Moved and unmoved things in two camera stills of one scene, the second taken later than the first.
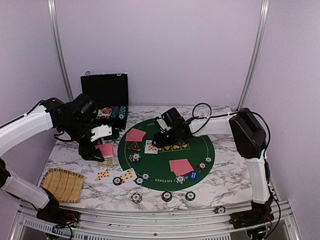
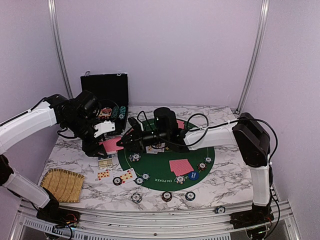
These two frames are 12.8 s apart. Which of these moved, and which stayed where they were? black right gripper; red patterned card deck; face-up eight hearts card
Moved: red patterned card deck; black right gripper
Stayed: face-up eight hearts card
